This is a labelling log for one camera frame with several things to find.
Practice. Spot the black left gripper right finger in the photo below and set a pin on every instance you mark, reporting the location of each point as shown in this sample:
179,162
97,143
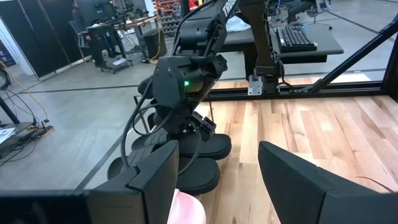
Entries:
292,186

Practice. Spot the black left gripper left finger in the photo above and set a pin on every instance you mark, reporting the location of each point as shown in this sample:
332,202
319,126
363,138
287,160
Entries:
152,193

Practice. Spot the pink rubber slide sandal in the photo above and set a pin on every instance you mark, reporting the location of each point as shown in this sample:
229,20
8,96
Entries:
186,208

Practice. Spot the black rubber slide sandal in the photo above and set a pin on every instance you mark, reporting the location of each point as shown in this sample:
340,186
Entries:
199,177
217,146

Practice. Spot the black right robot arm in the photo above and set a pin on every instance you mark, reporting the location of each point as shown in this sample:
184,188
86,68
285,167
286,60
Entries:
174,84

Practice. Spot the wooden workbench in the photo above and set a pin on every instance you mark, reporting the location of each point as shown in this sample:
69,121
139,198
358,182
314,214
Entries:
136,22

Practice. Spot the red parts bin rack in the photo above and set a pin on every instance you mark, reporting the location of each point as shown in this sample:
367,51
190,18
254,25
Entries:
169,15

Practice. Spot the black workstation with monitor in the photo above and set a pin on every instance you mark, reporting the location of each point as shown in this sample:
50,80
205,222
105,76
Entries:
99,34

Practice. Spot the white plastic bag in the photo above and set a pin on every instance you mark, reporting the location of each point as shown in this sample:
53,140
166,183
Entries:
237,24

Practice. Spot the black backlit keyboard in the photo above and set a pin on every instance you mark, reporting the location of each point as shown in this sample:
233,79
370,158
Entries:
295,39

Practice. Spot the grey keyboard desk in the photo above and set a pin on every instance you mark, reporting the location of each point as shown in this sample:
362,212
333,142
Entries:
326,43

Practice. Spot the black partition panel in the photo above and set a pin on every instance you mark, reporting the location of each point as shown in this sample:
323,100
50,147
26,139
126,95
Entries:
40,34

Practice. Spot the office chair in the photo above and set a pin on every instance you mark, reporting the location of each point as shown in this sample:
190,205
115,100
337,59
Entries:
321,7

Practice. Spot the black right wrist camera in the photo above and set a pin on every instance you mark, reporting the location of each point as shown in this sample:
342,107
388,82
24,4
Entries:
206,126

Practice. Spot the silver arm base bracket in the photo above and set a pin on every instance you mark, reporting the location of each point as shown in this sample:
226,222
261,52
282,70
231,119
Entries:
255,84

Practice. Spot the black aluminium rig frame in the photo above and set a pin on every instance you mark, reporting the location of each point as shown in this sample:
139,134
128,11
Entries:
342,88

